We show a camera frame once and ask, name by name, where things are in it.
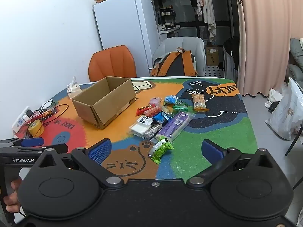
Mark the person's left hand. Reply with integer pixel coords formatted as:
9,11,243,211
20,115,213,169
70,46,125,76
2,178,23,213

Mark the red stick snack packet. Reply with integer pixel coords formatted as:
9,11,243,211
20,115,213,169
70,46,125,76
32,107,56,120

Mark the pink curtain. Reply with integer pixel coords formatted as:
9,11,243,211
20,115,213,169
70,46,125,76
233,0,303,97

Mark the black spice rack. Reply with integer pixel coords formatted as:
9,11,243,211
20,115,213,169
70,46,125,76
157,8,177,29

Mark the grey chair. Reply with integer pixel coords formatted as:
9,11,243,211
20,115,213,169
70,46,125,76
152,37,206,77

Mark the white knotted plastic bag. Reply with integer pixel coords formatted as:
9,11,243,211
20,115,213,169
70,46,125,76
66,76,82,100

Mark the orange biscuit packet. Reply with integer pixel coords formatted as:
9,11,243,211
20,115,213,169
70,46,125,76
191,93,210,112

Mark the clear packet with purple cake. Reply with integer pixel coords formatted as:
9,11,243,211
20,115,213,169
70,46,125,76
148,97,164,108

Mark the black cable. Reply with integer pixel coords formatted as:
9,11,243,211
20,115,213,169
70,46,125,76
35,100,69,123

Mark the black hanging cloth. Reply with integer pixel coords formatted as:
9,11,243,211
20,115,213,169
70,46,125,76
224,37,240,70

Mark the large white plastic bag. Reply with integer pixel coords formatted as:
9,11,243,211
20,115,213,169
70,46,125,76
265,77,303,141

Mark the cartoon cat table mat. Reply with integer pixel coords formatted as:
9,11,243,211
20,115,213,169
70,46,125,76
14,76,258,180

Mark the large purple snack packet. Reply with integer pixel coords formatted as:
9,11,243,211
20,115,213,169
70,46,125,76
155,112,196,145

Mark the dark blue snack packet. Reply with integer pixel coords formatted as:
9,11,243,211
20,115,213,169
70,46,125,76
153,111,171,124

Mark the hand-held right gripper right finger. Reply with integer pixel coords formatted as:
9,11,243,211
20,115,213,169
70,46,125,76
187,139,280,190

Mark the lime green snack packet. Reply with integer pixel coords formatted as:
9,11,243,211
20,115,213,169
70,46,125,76
148,139,174,165

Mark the white packet with black label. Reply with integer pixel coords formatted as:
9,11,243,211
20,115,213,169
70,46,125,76
129,115,154,138

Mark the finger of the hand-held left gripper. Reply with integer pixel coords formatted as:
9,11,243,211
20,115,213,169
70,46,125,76
14,143,69,155
0,137,45,148

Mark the yellow tape roll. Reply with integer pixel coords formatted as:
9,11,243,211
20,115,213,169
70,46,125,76
27,119,45,138

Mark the light blue snack packet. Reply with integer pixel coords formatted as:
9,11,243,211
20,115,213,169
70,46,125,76
163,95,178,106

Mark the orange chair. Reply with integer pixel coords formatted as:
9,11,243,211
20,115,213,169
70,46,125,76
88,45,138,82

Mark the clear striped snack packet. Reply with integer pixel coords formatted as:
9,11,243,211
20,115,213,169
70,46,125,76
143,123,164,140

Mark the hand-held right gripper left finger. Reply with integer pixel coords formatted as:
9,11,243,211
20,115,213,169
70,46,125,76
35,138,125,190

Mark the white power strip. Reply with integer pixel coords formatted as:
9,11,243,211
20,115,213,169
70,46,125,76
12,106,32,133

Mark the dark green snack packet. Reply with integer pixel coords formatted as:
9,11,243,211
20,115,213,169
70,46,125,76
172,99,189,113

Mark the orange and black backpack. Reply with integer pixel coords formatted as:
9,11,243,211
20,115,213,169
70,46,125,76
151,47,199,77

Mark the white hanging garment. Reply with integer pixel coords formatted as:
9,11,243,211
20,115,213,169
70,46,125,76
201,0,217,40

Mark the white refrigerator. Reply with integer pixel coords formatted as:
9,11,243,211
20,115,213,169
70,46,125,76
93,0,161,77

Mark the grey sofa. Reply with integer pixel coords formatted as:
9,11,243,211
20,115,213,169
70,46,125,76
287,38,303,81

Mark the small brown cardboard box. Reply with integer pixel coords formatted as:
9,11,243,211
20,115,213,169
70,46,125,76
205,45,219,67

